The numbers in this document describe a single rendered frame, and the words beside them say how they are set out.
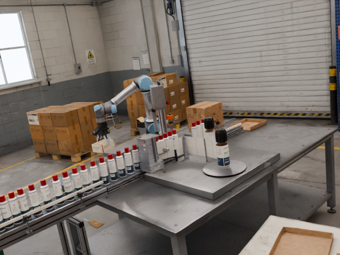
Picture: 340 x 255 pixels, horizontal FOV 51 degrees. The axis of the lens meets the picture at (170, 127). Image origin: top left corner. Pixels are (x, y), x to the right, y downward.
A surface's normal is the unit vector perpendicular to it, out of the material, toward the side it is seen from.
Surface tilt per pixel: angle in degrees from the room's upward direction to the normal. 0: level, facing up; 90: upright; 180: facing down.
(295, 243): 0
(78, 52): 90
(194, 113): 90
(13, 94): 90
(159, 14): 90
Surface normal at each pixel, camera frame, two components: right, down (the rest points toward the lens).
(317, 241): -0.14, -0.96
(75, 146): 0.77, 0.04
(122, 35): -0.59, 0.28
